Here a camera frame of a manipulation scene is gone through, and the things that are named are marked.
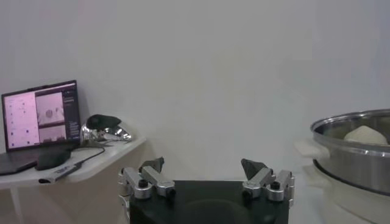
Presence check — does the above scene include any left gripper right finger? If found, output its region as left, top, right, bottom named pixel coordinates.
left=240, top=158, right=296, bottom=203

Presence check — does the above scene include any open dark grey laptop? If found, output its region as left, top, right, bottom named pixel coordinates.
left=0, top=80, right=82, bottom=177

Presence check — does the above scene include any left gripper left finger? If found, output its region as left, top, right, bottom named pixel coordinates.
left=118, top=156, right=177, bottom=200

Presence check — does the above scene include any grey usb hub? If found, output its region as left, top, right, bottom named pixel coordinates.
left=38, top=164, right=83, bottom=185

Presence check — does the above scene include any white electric cooking pot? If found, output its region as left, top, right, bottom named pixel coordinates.
left=294, top=138, right=390, bottom=224

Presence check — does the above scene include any chrome and black headset device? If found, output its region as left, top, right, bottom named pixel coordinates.
left=79, top=114, right=133, bottom=145

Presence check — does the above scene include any stainless steel steamer basket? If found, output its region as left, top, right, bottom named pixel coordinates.
left=310, top=108, right=390, bottom=197

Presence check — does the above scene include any thin black desk cable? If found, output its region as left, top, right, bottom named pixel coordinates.
left=68, top=142, right=106, bottom=167

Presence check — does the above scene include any white side table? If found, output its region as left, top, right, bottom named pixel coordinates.
left=0, top=135, right=147, bottom=224

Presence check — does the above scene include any black computer mouse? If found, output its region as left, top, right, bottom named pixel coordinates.
left=34, top=149, right=73, bottom=171

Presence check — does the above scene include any white steamed baozi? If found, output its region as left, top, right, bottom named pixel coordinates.
left=343, top=125, right=389, bottom=146

